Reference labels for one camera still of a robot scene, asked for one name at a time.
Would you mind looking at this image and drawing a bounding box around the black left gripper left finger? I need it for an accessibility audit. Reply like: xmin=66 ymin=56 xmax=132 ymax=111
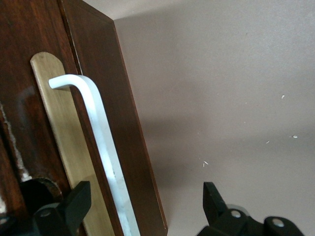
xmin=0 ymin=180 xmax=92 ymax=236

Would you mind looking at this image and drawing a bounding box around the brown table cover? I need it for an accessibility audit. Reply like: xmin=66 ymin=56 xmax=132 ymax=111
xmin=81 ymin=0 xmax=315 ymax=236

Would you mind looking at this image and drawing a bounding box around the brass handle backplate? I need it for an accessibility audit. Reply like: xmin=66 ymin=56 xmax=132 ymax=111
xmin=30 ymin=51 xmax=118 ymax=236

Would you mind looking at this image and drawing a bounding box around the white drawer handle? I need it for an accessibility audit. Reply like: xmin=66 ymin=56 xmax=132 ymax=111
xmin=48 ymin=73 xmax=141 ymax=236

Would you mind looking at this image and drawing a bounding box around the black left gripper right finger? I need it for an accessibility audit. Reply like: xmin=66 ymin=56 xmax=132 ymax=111
xmin=196 ymin=181 xmax=305 ymax=236

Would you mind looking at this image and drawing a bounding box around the wooden drawer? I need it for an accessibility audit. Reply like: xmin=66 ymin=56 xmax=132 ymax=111
xmin=0 ymin=0 xmax=124 ymax=236

